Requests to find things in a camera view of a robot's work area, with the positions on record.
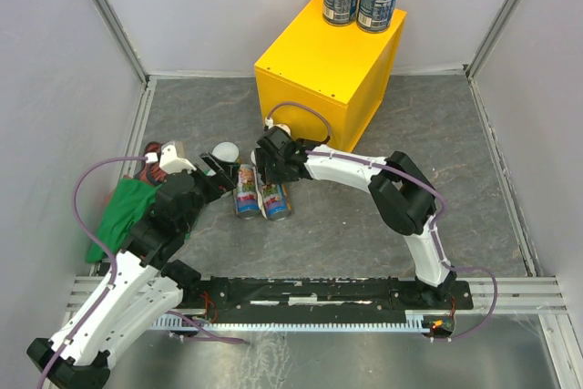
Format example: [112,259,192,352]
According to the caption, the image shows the green cloth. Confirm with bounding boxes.
[86,177,197,265]

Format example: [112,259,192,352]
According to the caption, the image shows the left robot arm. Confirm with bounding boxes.
[26,147,240,388]

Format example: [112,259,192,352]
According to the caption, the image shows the grey slotted cable duct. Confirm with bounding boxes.
[152,311,432,331]

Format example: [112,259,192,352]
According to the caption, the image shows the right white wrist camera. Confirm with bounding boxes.
[263,118,292,136]

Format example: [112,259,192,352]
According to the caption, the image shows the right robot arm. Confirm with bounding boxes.
[251,126,456,305]

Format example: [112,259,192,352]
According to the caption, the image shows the yellow box counter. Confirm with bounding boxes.
[254,0,406,152]

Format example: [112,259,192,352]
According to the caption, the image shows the cartoon label can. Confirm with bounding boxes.
[261,183,292,220]
[233,164,261,220]

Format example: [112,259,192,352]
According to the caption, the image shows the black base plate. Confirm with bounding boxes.
[179,277,474,325]

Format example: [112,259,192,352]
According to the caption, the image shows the white lid yellow can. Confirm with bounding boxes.
[211,141,240,167]

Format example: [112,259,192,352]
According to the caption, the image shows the dark blue soup can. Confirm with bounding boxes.
[356,0,396,33]

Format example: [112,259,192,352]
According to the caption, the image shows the red black strap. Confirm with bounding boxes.
[136,141,172,188]

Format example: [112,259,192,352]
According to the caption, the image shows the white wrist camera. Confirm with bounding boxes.
[144,140,196,179]
[263,118,292,136]

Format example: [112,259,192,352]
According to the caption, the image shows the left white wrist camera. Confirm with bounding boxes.
[144,140,196,179]

